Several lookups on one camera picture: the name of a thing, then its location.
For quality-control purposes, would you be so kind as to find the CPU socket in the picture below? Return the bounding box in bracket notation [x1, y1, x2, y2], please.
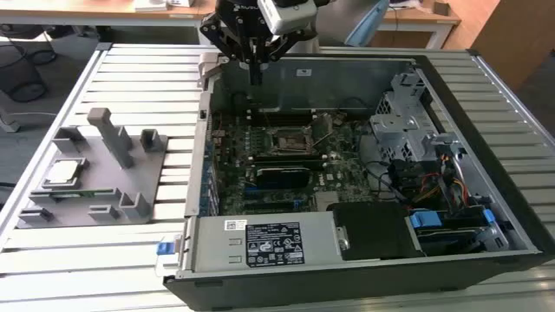
[269, 127, 317, 155]

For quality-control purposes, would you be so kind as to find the black plastic shroud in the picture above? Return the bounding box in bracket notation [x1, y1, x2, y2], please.
[331, 201, 426, 261]

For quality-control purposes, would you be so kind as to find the black expansion slot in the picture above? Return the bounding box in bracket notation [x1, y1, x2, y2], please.
[242, 201, 301, 211]

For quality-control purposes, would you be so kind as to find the wooden desk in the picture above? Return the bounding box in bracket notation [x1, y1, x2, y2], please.
[0, 0, 462, 49]

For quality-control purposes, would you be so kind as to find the black graphics card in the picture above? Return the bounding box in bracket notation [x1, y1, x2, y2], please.
[254, 166, 313, 189]

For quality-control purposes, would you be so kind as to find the black PC case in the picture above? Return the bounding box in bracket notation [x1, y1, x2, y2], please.
[163, 51, 555, 311]

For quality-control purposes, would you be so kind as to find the yellow wire bundle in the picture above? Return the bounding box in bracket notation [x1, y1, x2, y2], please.
[411, 175, 470, 202]

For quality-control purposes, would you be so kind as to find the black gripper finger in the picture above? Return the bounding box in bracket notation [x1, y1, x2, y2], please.
[199, 12, 258, 86]
[257, 29, 319, 86]

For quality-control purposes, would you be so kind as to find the grey parts rack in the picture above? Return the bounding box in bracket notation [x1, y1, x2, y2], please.
[15, 107, 170, 228]

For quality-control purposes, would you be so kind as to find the green RAM stick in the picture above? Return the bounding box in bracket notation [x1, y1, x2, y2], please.
[50, 189, 113, 199]

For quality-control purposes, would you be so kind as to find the black mesh wastebasket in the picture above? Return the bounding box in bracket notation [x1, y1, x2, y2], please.
[0, 44, 48, 103]

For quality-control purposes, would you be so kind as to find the dark round bin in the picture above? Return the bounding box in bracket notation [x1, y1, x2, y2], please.
[0, 24, 58, 66]

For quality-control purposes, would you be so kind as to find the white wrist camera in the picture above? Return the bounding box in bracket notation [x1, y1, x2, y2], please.
[258, 0, 318, 35]

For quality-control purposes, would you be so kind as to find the blue disk carrier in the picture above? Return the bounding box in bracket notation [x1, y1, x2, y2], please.
[407, 209, 443, 230]

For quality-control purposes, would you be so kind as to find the grey stand foot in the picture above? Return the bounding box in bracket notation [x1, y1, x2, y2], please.
[0, 107, 22, 133]

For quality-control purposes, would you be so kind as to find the green motherboard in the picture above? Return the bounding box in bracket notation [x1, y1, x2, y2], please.
[207, 110, 383, 217]

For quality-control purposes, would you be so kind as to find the black disk drive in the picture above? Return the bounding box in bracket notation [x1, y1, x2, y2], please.
[415, 227, 485, 256]

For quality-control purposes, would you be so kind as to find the silver chipset heatsink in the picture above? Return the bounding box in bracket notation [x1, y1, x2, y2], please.
[315, 190, 341, 209]

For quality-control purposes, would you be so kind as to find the silver power supply unit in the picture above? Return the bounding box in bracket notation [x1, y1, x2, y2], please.
[178, 213, 349, 274]

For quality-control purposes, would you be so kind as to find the silver drive cage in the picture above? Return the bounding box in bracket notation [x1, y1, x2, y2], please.
[369, 73, 439, 163]

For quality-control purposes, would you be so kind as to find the silver CPU chip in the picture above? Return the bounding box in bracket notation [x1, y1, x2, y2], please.
[46, 159, 83, 186]

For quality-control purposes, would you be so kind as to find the thin metal locking lever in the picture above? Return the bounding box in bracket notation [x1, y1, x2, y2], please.
[311, 129, 337, 150]

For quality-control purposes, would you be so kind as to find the black RAM slot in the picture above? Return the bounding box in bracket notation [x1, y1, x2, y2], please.
[247, 116, 318, 127]
[247, 109, 318, 118]

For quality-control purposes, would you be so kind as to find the wooden cabinet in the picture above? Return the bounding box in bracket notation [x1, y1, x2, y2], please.
[470, 0, 555, 92]

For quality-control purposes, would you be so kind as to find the black RAM stick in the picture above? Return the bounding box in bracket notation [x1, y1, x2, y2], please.
[254, 155, 326, 169]

